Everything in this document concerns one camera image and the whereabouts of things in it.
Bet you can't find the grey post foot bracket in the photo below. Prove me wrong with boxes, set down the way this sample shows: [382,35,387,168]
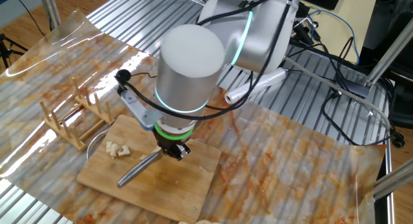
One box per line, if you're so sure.
[335,77,371,99]

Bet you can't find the aluminium frame post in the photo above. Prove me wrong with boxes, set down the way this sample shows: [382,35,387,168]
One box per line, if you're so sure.
[38,0,62,31]
[364,16,413,88]
[372,158,413,201]

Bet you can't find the black tripod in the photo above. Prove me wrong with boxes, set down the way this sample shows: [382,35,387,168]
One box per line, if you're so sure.
[0,33,29,70]

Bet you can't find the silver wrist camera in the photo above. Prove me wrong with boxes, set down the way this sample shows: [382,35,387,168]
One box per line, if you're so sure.
[117,87,164,131]

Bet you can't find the black looped cable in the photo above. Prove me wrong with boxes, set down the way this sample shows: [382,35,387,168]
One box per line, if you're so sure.
[321,87,398,147]

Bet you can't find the clear plastic wrap roll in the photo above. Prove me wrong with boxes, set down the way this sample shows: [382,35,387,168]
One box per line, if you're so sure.
[225,67,288,106]

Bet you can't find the bamboo cutting board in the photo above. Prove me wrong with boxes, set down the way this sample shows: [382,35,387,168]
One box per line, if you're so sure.
[76,114,223,224]

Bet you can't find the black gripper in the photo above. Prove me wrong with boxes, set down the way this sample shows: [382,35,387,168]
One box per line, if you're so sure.
[156,135,193,161]

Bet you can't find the blue cable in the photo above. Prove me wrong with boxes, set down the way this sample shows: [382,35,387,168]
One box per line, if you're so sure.
[306,9,361,65]

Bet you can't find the black caster wheel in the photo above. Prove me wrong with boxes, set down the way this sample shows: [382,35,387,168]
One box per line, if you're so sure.
[391,133,406,149]

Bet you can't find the wooden peg rack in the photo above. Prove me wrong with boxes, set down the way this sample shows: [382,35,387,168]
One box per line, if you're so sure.
[39,76,116,152]

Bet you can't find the marble pattern plastic sheet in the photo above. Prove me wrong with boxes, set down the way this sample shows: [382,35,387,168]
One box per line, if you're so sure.
[0,8,387,224]

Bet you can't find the metal bowl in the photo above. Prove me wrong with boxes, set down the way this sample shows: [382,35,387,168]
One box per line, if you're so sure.
[86,128,110,160]

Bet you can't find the black office chair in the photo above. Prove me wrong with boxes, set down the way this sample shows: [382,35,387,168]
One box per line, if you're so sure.
[359,0,413,130]

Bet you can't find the beige board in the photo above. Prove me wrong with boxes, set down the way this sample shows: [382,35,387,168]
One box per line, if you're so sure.
[301,0,380,66]

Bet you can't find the black camera cable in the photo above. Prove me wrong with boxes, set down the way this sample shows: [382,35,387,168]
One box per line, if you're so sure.
[115,0,296,121]

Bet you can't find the grey hose with connector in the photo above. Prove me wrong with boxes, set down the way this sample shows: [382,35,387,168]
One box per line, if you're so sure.
[283,56,392,132]

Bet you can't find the steel cleaver knife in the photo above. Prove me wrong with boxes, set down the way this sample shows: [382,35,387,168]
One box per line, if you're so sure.
[116,147,165,188]

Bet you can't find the thin cut lotus slices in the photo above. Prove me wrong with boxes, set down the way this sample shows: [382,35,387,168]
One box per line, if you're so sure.
[105,140,132,159]

